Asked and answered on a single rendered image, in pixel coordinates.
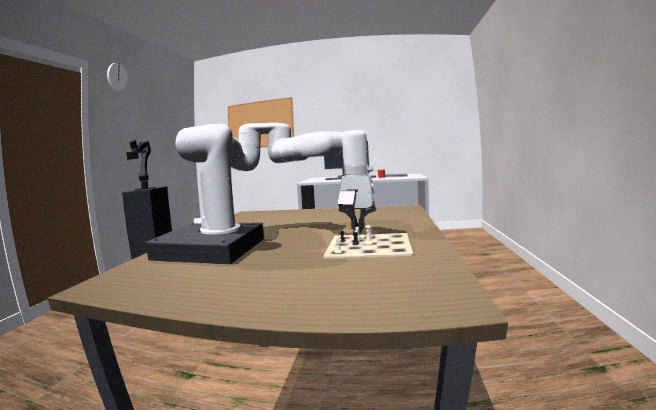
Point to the chessboard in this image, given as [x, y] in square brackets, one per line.
[385, 245]

